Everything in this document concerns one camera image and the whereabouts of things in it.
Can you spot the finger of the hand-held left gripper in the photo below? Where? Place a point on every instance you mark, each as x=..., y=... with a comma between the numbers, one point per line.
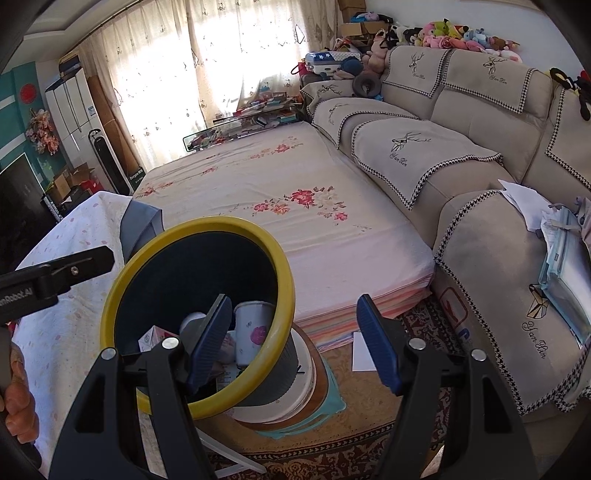
x=74, y=267

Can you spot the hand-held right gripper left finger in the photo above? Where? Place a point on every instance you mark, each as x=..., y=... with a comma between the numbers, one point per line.
x=210, y=341

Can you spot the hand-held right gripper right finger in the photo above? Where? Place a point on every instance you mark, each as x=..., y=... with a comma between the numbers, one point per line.
x=378, y=341

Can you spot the small white bottle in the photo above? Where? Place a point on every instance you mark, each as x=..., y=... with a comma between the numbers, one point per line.
x=191, y=325

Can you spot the white paper cup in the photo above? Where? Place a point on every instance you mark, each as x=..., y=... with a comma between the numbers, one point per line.
x=254, y=332

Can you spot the pink milk carton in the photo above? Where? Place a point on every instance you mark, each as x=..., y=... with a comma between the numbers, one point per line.
x=154, y=340

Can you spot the yellow-rimmed dark trash bin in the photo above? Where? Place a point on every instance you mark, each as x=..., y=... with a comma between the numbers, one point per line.
x=194, y=258

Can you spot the person's left hand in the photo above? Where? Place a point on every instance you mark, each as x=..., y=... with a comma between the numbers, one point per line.
x=21, y=397

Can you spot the white paper sheet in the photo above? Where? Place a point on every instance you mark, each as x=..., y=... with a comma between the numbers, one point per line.
x=364, y=353

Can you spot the black tall box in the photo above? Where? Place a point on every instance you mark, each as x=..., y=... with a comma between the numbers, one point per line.
x=51, y=207

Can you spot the large curved television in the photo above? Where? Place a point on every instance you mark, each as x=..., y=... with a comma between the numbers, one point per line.
x=23, y=217

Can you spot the grey cloth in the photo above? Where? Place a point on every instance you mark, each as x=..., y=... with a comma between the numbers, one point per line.
x=141, y=226

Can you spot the teal plastic stool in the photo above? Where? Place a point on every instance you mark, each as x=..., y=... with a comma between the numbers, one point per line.
x=328, y=406

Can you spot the cardboard boxes beside television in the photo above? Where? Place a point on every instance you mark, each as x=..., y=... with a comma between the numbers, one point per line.
x=74, y=182

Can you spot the white bucket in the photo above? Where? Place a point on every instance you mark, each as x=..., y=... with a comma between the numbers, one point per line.
x=295, y=383

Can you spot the black and white tower fan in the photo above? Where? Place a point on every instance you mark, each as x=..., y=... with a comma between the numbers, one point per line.
x=108, y=161

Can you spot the green box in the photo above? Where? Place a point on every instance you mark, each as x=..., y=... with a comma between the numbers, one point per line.
x=140, y=176

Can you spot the white table leg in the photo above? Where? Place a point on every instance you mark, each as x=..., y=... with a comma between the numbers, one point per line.
x=231, y=454

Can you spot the floral sheet mattress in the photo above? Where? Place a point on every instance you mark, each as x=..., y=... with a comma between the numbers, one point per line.
x=286, y=230

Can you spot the white standing air conditioner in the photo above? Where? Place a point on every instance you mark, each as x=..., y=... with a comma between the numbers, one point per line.
x=74, y=110

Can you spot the beige sofa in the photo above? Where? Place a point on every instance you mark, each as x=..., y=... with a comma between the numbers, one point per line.
x=461, y=184

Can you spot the pile of papers and folders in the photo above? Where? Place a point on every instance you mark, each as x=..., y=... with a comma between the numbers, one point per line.
x=563, y=258

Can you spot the glass coffee table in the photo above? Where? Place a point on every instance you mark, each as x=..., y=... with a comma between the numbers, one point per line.
x=244, y=124

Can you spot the sheer cream curtains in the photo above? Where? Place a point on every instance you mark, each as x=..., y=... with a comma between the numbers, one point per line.
x=194, y=78

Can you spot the grey neck pillow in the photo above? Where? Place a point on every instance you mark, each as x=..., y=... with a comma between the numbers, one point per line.
x=367, y=85

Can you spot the blue star-print case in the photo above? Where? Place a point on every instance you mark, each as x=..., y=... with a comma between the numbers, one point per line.
x=330, y=61

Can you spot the pile of plush toys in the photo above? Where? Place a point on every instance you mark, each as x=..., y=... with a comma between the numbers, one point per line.
x=452, y=39

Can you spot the stack of cardboard boxes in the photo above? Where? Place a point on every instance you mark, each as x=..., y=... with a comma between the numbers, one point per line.
x=358, y=18

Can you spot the artificial flower wall decoration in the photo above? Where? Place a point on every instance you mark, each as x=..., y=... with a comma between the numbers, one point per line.
x=41, y=131

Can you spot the red round wall ornament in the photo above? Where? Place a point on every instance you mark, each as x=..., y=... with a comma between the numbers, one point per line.
x=28, y=93

